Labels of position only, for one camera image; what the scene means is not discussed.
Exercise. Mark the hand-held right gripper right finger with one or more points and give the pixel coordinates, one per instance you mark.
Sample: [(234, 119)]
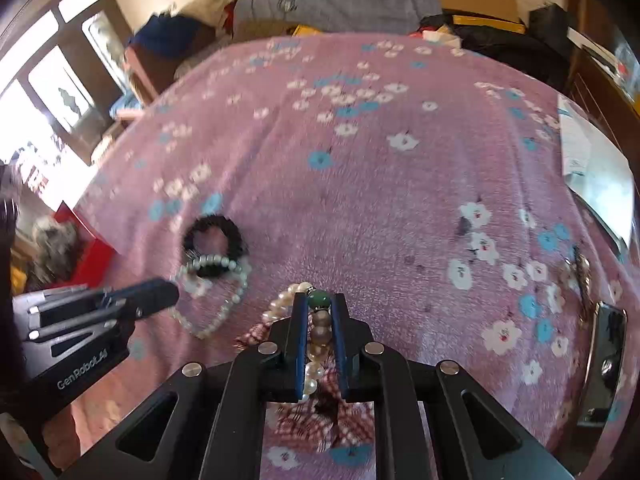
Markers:
[(340, 350)]

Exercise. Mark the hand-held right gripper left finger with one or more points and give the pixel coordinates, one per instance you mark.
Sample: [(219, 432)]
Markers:
[(299, 350)]

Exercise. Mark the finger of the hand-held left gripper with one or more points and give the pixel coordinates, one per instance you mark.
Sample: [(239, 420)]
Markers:
[(155, 292), (125, 314)]

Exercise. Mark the red box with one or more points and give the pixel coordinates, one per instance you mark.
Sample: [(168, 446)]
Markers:
[(95, 260)]

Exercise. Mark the red plaid pearl scrunchie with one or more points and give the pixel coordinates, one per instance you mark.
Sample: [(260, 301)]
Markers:
[(300, 425)]

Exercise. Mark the wooden glass door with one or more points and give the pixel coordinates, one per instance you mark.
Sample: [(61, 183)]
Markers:
[(65, 60)]

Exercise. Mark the beaded hair clip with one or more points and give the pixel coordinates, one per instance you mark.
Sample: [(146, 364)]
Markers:
[(580, 280)]

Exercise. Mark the blue clothing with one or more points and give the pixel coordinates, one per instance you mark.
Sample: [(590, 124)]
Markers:
[(160, 32)]

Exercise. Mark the black smartphone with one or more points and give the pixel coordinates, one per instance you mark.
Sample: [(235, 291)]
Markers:
[(605, 360)]

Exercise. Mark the beige clothing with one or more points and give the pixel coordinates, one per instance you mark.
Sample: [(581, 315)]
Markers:
[(217, 5)]

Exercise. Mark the white paper sheets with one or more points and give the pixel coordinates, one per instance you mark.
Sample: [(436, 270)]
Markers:
[(595, 175)]

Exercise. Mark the black clothing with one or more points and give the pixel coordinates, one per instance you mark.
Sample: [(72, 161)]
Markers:
[(500, 50)]

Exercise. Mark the grey checked quilt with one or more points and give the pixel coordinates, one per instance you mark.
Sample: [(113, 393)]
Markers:
[(335, 2)]

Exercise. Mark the flat yellow box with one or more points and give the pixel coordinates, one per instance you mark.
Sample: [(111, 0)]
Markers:
[(490, 25)]

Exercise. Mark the brown wooden headboard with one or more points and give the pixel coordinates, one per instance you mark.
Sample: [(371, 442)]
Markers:
[(600, 95)]

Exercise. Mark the brown cardboard box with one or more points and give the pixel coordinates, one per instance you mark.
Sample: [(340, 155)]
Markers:
[(480, 0)]

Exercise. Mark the black bag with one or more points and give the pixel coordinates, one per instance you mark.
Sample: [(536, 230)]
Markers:
[(552, 25)]

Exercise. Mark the flat white box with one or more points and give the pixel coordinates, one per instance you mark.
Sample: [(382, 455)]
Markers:
[(592, 47)]

